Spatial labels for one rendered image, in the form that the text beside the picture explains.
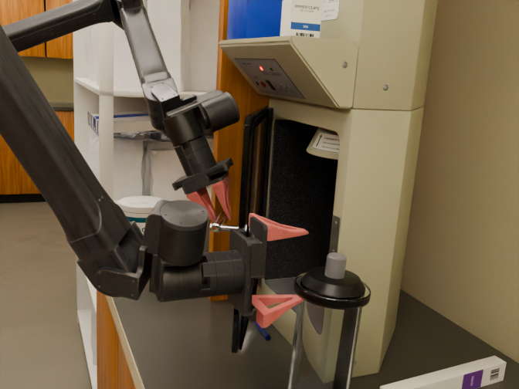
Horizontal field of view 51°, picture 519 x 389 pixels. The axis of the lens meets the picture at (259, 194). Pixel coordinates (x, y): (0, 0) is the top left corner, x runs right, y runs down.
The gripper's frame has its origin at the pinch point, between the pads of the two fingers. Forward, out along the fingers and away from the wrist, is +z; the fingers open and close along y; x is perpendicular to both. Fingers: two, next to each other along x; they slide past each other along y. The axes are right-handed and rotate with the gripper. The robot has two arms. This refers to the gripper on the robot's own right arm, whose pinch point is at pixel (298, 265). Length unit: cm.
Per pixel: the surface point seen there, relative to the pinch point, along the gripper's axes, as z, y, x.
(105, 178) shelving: -11, -12, 125
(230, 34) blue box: 1.4, 32.6, 36.0
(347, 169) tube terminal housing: 12.3, 11.7, 9.0
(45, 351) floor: -31, -116, 208
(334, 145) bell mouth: 15.3, 14.1, 18.9
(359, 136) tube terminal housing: 13.8, 16.9, 8.9
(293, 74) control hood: 5.1, 25.8, 15.7
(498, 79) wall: 55, 27, 23
